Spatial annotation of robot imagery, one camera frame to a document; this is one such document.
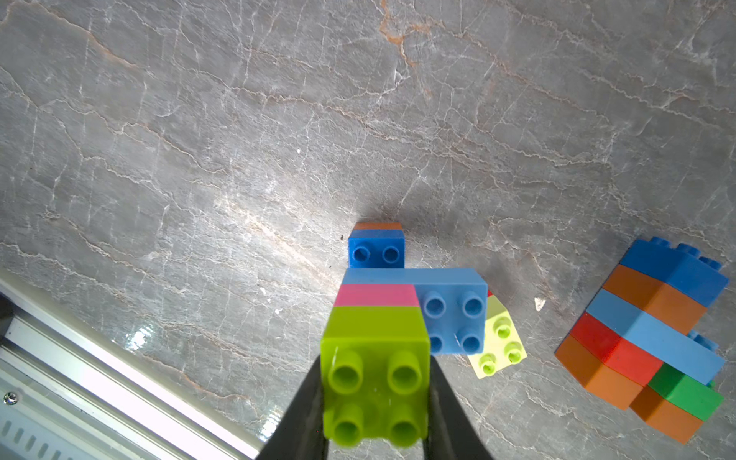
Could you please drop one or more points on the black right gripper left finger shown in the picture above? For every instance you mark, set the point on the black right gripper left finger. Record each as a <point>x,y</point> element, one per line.
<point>300,434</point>

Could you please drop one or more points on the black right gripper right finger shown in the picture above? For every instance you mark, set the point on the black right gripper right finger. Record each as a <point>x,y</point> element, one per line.
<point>450,435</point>

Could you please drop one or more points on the lime green lego brick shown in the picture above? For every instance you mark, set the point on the lime green lego brick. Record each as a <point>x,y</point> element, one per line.
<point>375,375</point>

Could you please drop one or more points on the light blue long brick studs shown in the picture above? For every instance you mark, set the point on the light blue long brick studs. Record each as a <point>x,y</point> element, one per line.
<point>453,302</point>

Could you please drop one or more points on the pink lego brick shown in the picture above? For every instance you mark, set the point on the pink lego brick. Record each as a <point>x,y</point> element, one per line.
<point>377,296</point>

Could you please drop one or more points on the orange lego brick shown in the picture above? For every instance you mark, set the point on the orange lego brick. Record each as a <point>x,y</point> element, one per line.
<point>650,295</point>
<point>595,377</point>
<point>378,226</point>

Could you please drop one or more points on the light blue long lego brick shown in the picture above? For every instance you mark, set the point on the light blue long lego brick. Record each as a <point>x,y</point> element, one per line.
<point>655,337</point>

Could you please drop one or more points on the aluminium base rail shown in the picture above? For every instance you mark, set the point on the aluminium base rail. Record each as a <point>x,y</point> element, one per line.
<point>69,393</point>

